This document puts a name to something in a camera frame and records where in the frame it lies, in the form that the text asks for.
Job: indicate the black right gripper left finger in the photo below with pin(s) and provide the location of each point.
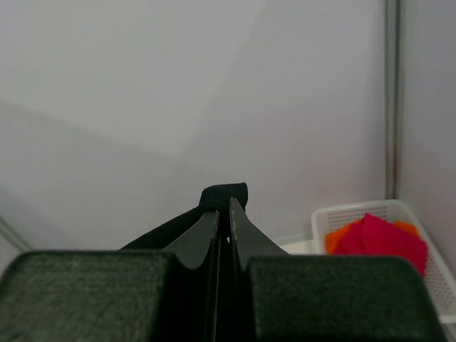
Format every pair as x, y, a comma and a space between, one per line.
126, 295

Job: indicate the right rear frame post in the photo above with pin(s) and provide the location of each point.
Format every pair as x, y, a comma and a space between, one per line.
393, 90

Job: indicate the black t shirt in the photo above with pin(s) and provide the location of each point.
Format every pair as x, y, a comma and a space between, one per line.
213, 198

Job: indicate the white plastic basket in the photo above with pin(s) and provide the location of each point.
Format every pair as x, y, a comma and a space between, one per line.
438, 278

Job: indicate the orange t shirt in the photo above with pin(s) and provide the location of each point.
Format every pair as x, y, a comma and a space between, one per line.
332, 239

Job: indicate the pink t shirt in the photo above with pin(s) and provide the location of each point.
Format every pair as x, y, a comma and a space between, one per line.
376, 237

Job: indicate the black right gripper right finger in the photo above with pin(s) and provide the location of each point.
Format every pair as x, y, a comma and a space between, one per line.
283, 297

